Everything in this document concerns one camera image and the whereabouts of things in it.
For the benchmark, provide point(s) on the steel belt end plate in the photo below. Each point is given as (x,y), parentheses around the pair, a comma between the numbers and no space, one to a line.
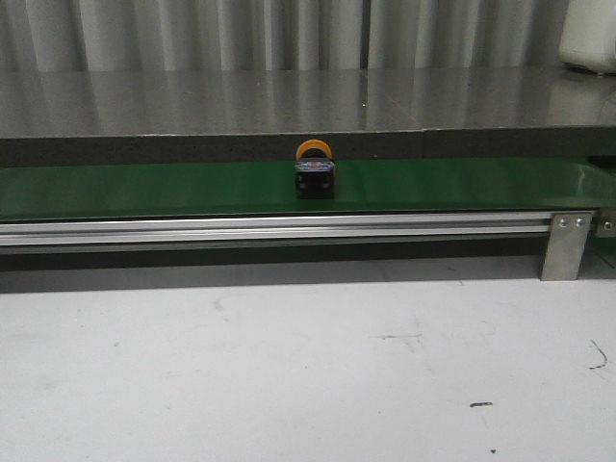
(605,226)

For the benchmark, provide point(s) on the grey stone counter slab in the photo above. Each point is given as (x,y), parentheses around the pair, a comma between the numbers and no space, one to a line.
(155,117)

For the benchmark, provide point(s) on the green conveyor belt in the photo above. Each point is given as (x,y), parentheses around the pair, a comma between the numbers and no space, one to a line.
(181,190)

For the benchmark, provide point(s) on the yellow mushroom push button switch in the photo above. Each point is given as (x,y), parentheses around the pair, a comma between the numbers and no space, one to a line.
(315,170)

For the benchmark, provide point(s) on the grey pleated curtain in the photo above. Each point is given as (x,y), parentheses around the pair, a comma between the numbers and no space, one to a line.
(49,36)

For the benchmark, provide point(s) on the steel conveyor support bracket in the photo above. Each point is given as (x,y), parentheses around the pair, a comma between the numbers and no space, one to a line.
(566,244)

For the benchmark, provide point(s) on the aluminium conveyor side rail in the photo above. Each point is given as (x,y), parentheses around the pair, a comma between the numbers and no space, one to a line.
(188,230)

